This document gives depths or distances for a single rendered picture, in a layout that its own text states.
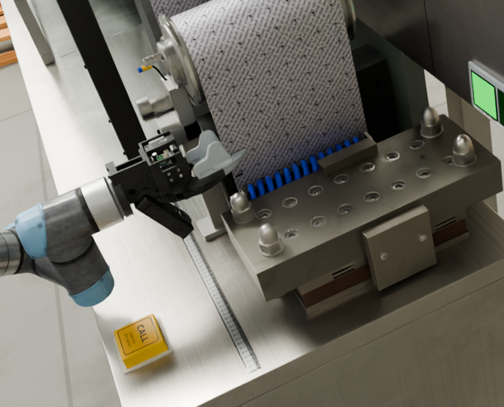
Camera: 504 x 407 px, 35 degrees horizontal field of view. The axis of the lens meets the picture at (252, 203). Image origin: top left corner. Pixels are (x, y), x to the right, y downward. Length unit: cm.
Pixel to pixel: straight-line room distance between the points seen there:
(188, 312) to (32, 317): 162
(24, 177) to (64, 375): 123
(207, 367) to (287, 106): 41
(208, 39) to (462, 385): 71
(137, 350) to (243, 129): 37
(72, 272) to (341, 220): 42
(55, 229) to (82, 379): 143
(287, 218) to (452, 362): 37
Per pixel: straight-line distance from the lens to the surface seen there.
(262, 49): 119
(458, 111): 162
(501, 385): 149
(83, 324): 276
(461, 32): 111
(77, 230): 121
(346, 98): 129
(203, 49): 117
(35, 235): 121
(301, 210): 121
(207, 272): 136
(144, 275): 141
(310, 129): 128
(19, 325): 289
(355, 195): 121
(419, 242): 121
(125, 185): 121
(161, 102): 127
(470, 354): 138
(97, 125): 187
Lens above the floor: 180
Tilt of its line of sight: 38 degrees down
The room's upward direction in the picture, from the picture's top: 19 degrees counter-clockwise
